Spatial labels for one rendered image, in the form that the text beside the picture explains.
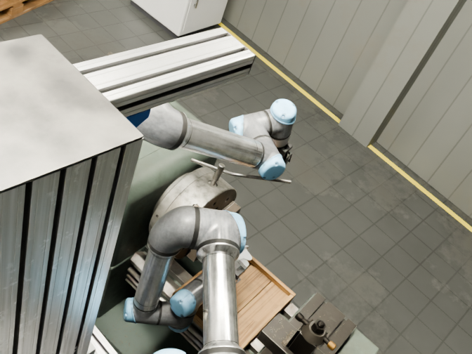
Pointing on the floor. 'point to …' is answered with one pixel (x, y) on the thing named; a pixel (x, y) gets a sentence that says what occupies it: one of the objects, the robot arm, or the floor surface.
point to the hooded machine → (182, 15)
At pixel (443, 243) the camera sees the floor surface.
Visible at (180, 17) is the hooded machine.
